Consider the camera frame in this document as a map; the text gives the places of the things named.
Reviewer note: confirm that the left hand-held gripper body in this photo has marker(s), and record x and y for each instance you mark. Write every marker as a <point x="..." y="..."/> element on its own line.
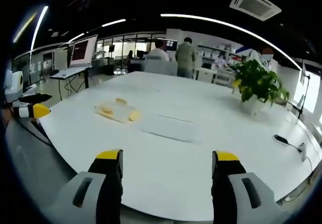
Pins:
<point x="13" y="85"/>

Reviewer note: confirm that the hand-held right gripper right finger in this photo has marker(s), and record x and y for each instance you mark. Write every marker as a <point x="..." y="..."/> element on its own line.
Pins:
<point x="241" y="198"/>

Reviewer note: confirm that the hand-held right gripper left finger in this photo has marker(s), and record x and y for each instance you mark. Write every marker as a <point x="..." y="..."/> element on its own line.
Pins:
<point x="86" y="196"/>

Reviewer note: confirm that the white standing desk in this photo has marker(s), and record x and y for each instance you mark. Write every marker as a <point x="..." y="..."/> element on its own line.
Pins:
<point x="70" y="71"/>

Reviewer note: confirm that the large display screen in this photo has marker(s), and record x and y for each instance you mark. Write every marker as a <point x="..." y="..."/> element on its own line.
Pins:
<point x="81" y="50"/>

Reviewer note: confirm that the black table microphone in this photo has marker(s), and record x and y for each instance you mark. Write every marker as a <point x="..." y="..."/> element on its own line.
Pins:
<point x="280" y="138"/>

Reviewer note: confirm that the white table socket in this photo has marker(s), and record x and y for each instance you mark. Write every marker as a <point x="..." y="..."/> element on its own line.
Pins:
<point x="302" y="149"/>

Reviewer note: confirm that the potted green plant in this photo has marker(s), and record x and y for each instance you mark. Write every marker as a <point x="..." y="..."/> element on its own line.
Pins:
<point x="254" y="83"/>

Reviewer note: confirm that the black lamp stand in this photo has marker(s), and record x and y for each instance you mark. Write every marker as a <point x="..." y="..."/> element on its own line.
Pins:
<point x="305" y="88"/>

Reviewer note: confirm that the white cabinet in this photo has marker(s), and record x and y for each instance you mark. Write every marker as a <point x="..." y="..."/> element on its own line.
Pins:
<point x="205" y="75"/>

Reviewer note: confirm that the red white blue ball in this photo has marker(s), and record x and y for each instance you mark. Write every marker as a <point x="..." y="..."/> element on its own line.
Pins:
<point x="267" y="53"/>

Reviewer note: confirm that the long ceiling strip light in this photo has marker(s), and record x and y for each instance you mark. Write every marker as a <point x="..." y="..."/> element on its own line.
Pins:
<point x="226" y="25"/>

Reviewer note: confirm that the ceiling air conditioner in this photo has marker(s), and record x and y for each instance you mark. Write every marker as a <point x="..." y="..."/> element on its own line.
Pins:
<point x="255" y="3"/>

